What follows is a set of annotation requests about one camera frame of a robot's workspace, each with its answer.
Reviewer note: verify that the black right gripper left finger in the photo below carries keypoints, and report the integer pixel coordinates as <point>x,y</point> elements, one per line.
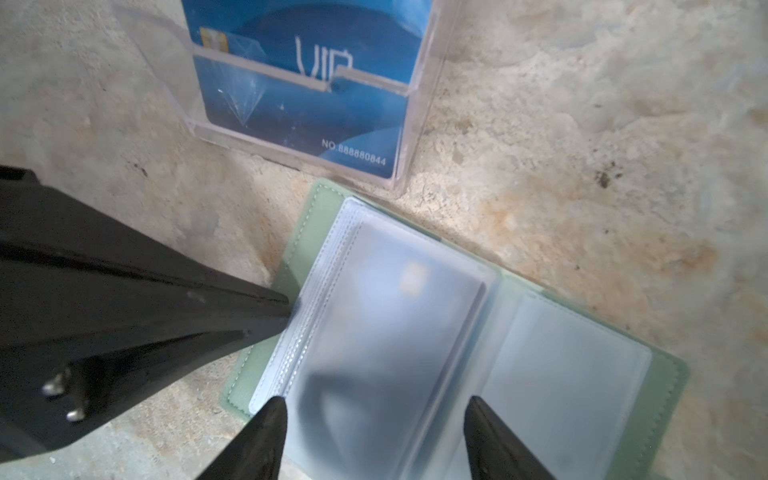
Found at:
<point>256,452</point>

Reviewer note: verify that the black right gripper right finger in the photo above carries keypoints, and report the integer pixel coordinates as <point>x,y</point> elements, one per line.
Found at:
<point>493,450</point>

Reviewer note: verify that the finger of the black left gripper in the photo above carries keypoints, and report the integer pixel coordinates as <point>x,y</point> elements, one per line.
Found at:
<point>96,317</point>

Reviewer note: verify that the blue credit card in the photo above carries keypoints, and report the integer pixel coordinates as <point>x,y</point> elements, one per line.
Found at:
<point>389,329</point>

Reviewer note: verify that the blue card in stand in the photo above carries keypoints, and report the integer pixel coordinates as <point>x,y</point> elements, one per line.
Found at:
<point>292,74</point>

